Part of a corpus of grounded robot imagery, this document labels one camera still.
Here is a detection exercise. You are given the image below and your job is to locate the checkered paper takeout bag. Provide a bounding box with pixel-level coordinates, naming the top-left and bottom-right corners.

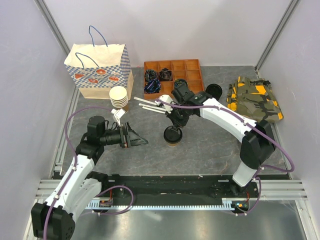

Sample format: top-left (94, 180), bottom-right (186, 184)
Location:
top-left (64, 37), bottom-right (134, 99)

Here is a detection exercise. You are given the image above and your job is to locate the stack of paper cups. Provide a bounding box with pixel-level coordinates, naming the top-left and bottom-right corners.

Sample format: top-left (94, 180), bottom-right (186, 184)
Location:
top-left (109, 86), bottom-right (129, 112)

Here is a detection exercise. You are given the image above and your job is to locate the wrapped paper straw middle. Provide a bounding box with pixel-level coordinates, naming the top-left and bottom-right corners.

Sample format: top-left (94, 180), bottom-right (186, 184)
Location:
top-left (138, 103), bottom-right (166, 111)

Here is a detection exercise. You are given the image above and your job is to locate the orange wooden compartment tray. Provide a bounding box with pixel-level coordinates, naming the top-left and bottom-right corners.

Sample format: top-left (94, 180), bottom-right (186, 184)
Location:
top-left (143, 59), bottom-right (205, 100)

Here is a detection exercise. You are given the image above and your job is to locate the wrapped paper straw upper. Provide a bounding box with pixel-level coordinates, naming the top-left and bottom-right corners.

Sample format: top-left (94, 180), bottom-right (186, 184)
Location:
top-left (133, 96), bottom-right (160, 106)

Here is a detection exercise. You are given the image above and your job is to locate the stack of black lids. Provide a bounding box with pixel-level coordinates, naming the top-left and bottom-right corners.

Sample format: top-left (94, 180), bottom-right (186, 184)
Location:
top-left (205, 83), bottom-right (223, 101)

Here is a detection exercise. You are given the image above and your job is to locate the single paper coffee cup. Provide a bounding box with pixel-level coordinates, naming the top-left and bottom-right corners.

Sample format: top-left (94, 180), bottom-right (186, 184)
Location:
top-left (167, 142), bottom-right (180, 147)

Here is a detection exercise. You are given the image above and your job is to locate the dark rolled tie left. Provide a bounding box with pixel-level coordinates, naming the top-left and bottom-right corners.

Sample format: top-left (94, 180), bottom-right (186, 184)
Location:
top-left (144, 69), bottom-right (158, 82)

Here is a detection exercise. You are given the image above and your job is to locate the wrapped paper straw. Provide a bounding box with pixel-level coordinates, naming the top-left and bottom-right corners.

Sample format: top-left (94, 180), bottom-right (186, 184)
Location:
top-left (142, 106), bottom-right (166, 114)
top-left (133, 96), bottom-right (160, 106)
top-left (138, 103), bottom-right (166, 111)

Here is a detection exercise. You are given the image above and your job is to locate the blue striped rolled tie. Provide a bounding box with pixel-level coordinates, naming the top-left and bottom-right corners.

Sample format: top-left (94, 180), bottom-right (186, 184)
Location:
top-left (144, 79), bottom-right (161, 94)

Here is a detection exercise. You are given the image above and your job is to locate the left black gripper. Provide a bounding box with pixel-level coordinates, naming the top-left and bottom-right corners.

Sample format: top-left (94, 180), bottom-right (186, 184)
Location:
top-left (99, 121), bottom-right (148, 149)

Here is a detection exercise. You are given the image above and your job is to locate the wrapped paper straw lower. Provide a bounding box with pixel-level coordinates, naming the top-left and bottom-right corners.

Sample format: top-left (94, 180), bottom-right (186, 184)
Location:
top-left (142, 106), bottom-right (166, 114)

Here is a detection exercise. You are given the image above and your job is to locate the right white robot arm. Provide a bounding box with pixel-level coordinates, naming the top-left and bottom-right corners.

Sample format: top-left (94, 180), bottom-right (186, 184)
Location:
top-left (159, 82), bottom-right (276, 197)

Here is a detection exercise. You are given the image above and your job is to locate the camouflage fabric bag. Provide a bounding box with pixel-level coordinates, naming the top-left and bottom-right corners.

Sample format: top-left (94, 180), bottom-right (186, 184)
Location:
top-left (226, 76), bottom-right (284, 123)

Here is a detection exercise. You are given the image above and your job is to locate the brown dark rolled tie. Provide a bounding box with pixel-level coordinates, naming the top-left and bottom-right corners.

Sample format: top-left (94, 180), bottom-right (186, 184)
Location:
top-left (159, 67), bottom-right (173, 82)

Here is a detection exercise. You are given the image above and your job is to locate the black coffee cup lid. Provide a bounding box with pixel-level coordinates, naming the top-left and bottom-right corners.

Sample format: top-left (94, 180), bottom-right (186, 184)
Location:
top-left (163, 125), bottom-right (183, 143)

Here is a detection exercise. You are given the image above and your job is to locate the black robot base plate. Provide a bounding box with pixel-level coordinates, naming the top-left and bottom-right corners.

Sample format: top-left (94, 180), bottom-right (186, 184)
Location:
top-left (101, 174), bottom-right (259, 199)

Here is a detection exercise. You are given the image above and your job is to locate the green yellow rolled tie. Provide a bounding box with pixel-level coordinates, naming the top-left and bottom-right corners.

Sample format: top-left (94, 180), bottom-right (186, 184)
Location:
top-left (174, 78), bottom-right (188, 88)

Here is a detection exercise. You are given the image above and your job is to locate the grey slotted cable duct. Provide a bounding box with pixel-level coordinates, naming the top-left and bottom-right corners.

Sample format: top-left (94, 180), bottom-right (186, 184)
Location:
top-left (85, 198), bottom-right (249, 211)

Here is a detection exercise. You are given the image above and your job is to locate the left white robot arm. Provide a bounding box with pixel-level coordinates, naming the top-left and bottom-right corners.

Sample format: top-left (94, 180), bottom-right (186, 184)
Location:
top-left (31, 116), bottom-right (148, 240)

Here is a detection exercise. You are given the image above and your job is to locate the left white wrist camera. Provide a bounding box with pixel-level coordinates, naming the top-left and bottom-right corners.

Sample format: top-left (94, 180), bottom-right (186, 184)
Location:
top-left (111, 108), bottom-right (126, 126)

